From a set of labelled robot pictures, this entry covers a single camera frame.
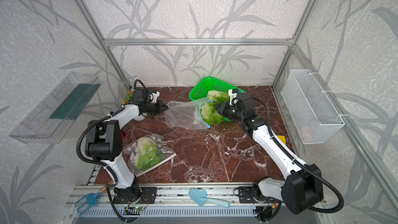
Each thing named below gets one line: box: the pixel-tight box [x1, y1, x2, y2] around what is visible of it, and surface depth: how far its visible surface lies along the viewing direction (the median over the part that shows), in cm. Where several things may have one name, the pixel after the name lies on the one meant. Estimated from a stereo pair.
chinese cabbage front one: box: [200, 101, 225, 126], surface depth 80 cm
